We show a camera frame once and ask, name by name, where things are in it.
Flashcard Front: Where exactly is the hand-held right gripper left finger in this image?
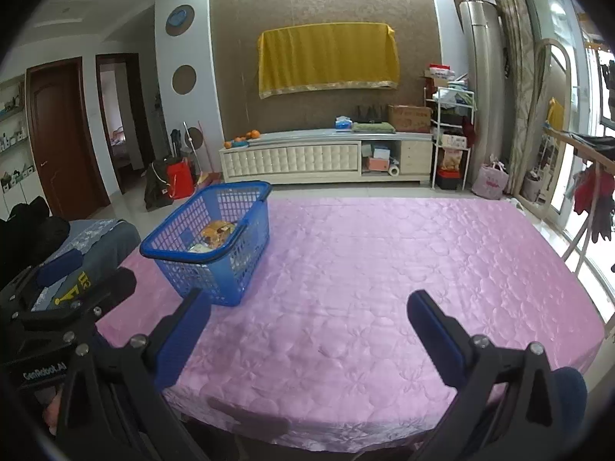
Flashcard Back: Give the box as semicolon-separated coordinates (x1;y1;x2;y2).
58;288;213;461

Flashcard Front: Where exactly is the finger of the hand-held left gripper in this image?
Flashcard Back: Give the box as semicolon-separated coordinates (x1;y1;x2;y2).
0;248;84;309
12;267;138;332

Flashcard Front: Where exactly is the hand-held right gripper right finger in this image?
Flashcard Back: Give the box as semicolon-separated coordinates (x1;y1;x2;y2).
407;290;566;461

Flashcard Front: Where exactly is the blue plastic basket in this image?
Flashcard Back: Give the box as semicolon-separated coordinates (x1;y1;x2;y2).
139;181;273;307

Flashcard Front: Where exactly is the orange yellow snack packet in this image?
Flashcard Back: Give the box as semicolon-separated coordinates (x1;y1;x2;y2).
200;220;238;247

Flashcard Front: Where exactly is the person's left hand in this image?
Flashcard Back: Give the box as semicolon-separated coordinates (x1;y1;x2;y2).
47;388;68;436

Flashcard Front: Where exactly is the black cloth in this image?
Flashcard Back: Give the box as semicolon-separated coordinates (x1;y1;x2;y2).
0;202;71;270

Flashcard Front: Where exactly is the grey printed cushion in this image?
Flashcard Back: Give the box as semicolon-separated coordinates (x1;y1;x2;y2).
33;218;143;314

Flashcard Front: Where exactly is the pink quilted mattress cover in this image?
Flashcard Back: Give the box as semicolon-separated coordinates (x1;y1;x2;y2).
93;197;606;454

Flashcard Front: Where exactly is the black bag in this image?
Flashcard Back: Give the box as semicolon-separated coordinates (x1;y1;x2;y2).
143;158;172;211

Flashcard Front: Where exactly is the brown wooden door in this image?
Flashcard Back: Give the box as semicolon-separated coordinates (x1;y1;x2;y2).
26;56;111;222

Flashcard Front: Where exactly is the red bag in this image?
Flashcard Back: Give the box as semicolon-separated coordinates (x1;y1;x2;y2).
165;158;194;201

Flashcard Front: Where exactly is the dark blue clothing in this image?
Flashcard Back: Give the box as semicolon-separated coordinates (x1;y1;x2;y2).
552;367;590;443

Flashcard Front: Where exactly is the pink broom and dustpan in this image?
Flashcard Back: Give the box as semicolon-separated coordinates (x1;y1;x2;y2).
195;119;224;188

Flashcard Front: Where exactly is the pink bag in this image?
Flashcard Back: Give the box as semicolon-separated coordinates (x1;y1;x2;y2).
471;160;510;201

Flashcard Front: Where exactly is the wooden drying rack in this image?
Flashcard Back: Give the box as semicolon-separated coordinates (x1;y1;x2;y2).
542;124;615;342

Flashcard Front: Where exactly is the white mop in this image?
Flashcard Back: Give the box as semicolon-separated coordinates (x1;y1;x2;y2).
181;121;201;184

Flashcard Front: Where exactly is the grey bin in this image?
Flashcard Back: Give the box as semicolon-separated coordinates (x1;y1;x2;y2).
522;170;543;203

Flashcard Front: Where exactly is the black garment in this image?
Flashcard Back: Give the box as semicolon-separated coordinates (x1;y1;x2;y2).
588;194;615;244

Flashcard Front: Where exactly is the cream cabinet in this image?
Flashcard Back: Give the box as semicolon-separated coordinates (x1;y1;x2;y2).
219;129;434;184

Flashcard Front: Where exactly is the red garment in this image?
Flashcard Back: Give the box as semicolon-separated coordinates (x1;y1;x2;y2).
572;167;602;217

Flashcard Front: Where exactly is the white metal rack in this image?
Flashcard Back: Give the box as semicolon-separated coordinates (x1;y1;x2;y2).
423;74;477;192

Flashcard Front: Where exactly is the green folded cloth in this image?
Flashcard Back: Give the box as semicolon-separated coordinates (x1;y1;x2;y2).
352;121;396;134

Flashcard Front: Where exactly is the brown cardboard box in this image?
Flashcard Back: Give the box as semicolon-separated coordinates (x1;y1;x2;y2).
387;104;434;134

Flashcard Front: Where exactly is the black router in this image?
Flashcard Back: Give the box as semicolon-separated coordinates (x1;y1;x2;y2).
355;104;386;124

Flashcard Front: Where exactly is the pile of clothes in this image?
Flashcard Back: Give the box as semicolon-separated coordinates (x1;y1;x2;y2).
438;81;475;123

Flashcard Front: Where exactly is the silver standing air conditioner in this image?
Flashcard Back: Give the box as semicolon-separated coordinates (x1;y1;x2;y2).
459;0;513;188

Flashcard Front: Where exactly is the yellow garment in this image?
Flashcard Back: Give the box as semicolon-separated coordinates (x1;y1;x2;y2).
547;97;566;131

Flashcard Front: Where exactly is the yellow cloth cover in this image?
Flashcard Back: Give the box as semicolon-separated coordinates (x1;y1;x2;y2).
257;22;401;100

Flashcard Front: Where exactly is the white wall shelf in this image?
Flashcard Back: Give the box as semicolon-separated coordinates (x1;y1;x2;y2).
0;76;37;194

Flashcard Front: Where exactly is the brown doorway frame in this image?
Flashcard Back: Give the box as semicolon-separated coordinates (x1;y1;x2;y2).
95;52;155;196

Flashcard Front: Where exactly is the plain round wall disc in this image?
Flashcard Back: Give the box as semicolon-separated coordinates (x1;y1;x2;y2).
171;63;198;95

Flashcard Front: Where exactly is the round wall disc blue plate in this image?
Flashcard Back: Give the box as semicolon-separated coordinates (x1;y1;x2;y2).
165;4;196;37

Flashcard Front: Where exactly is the arched cream frame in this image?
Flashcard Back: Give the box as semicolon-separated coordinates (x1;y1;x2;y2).
528;38;573;212

